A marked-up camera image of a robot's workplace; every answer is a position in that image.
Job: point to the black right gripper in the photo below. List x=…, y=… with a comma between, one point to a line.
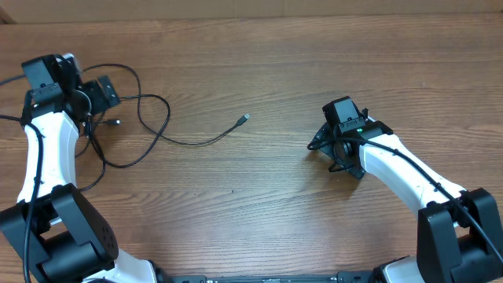
x=324, y=134

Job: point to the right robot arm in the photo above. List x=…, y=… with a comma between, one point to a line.
x=459, y=232

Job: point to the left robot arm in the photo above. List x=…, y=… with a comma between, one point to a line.
x=56, y=231

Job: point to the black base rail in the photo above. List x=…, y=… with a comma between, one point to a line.
x=271, y=279

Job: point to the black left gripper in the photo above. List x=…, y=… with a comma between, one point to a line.
x=104, y=92

